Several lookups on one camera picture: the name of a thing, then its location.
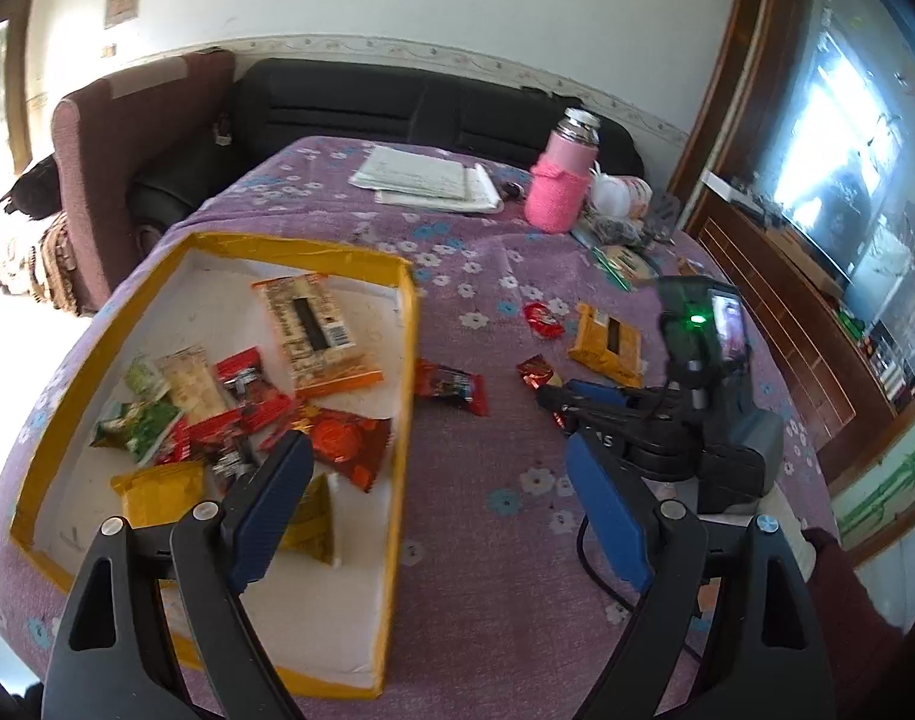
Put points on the round green-label cake pack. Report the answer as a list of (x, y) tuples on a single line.
[(625, 267)]

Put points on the black phone stand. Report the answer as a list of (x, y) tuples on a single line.
[(661, 218)]

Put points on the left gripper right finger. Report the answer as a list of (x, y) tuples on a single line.
[(764, 656)]

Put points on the long red snack bar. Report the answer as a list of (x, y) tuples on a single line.
[(540, 378)]

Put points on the purple floral tablecloth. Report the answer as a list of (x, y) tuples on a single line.
[(494, 617)]

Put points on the pink sleeved bottle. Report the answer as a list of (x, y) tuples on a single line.
[(562, 175)]

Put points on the small wall plaque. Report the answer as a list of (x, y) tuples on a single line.
[(117, 12)]

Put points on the black sofa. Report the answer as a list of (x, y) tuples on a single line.
[(279, 101)]

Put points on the olive triangular snack packet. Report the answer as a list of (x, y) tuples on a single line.
[(313, 528)]

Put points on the wooden tv cabinet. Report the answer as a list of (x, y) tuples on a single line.
[(849, 419)]

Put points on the green snack packet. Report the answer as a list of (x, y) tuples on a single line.
[(139, 426)]

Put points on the small red candy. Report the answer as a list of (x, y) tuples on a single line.
[(542, 321)]

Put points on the yellow cardboard tray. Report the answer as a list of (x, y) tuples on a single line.
[(326, 629)]

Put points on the white cup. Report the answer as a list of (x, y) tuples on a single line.
[(619, 197)]

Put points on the orange biscuit pack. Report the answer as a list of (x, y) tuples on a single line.
[(608, 347)]

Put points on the yellow snack packet in tray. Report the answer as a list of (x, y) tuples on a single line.
[(160, 494)]

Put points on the television screen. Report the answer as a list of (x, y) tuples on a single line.
[(840, 162)]

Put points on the maroon armchair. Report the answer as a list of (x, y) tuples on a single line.
[(103, 133)]

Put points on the stack of white papers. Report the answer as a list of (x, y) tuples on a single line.
[(413, 180)]

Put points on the red orange snack packet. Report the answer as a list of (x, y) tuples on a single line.
[(350, 444)]

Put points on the wrist camera with screen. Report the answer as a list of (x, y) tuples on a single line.
[(704, 334)]

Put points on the beige snack packet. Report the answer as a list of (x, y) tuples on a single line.
[(192, 384)]

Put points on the red black candy pack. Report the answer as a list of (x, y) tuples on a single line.
[(460, 389)]

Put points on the orange-edged cracker pack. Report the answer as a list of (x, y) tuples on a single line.
[(321, 354)]

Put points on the black bag on floor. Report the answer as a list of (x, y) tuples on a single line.
[(37, 193)]

